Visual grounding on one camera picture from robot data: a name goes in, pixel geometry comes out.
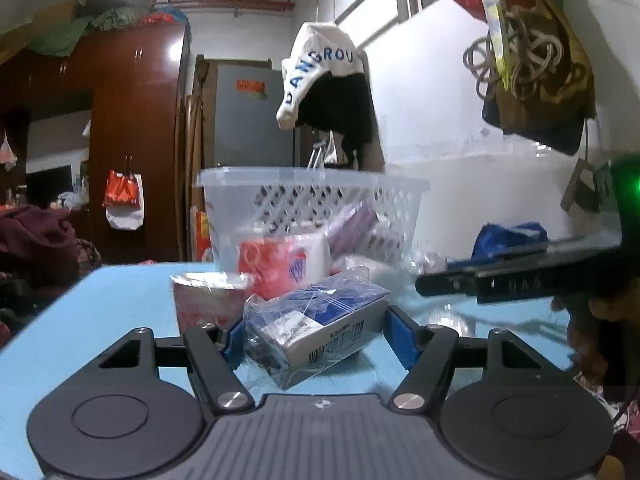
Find pink tissue pack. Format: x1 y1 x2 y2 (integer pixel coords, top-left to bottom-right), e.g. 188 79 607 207
237 232 334 302

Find wooden boards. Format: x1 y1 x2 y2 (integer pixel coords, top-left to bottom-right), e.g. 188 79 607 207
187 54 216 262

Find brown wooden wardrobe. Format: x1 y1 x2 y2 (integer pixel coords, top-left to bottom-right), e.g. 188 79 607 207
0 22 194 267

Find clear plastic wrapper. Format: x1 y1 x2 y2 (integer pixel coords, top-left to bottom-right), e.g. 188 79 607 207
404 249 449 277

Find coiled grey rope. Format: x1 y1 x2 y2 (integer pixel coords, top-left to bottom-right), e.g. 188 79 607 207
462 7 569 104

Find white plastic basket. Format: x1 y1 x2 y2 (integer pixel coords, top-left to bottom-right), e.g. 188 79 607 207
195 166 432 282

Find person's right hand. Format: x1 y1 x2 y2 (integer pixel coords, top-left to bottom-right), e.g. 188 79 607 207
566 302 621 384

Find pink plastic bag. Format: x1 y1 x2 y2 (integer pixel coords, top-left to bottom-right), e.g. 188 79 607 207
0 132 19 171

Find wall power adapter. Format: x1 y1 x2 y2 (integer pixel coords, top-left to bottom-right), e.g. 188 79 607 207
559 157 609 214

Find red ceiling pipe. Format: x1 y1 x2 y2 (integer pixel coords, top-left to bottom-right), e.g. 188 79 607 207
154 0 297 14

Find blue fabric bag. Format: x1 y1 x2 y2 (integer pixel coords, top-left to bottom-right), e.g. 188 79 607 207
472 222 549 262

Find yellow green strip bag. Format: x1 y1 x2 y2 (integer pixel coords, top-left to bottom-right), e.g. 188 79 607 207
472 0 517 92

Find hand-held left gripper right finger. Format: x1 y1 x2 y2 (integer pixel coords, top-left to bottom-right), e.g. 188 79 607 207
386 305 551 413

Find purple packet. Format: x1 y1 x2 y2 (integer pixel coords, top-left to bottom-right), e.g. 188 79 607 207
327 204 382 257

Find green cloth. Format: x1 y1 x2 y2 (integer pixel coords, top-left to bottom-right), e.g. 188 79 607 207
27 16 94 57

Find cardboard box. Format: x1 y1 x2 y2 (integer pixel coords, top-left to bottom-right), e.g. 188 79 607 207
0 0 81 51

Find white lettered garment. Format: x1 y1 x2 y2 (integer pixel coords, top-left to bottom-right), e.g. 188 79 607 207
275 22 369 131

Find red and yellow bag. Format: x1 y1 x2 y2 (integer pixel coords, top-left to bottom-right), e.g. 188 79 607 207
194 209 214 262

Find orange and white plastic bag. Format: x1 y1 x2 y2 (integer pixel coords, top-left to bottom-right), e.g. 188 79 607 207
102 169 145 231

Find pink and white packet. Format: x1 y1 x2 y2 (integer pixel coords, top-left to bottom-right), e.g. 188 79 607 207
171 271 255 337

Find metal crutches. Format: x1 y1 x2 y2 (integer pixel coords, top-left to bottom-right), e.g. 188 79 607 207
306 131 337 169

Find black hanging garment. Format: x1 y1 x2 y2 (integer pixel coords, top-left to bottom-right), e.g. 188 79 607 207
297 74 377 169

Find maroon clothes pile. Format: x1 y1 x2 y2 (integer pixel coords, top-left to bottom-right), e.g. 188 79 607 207
0 204 82 282

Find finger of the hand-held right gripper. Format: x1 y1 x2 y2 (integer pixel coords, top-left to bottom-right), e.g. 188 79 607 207
474 247 621 306
414 265 479 297

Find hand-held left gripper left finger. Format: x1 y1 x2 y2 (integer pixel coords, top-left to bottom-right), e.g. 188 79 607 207
97 321 256 415

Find grey metal door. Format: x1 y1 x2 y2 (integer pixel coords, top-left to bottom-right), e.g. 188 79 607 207
212 59 302 171

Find black television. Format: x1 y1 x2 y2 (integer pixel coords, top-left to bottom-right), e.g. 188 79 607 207
24 164 74 206

